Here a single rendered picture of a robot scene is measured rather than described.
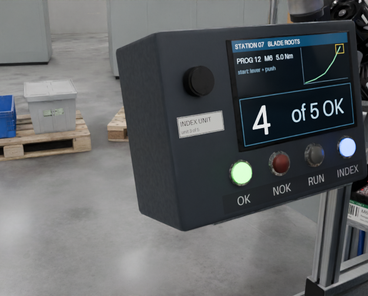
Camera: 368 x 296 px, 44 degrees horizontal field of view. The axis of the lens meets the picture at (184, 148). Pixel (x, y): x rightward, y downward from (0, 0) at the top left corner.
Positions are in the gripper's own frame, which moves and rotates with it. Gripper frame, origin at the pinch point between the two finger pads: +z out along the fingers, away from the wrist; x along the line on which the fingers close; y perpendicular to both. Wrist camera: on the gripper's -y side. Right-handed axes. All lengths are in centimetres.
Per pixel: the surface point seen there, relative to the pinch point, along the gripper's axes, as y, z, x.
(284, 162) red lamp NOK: -43, -22, -43
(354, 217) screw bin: -10.4, 19.1, -20.1
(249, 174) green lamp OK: -47, -23, -43
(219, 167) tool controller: -50, -25, -42
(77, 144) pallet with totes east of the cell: -12, 101, 266
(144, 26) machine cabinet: 178, 94, 516
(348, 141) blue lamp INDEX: -33, -20, -43
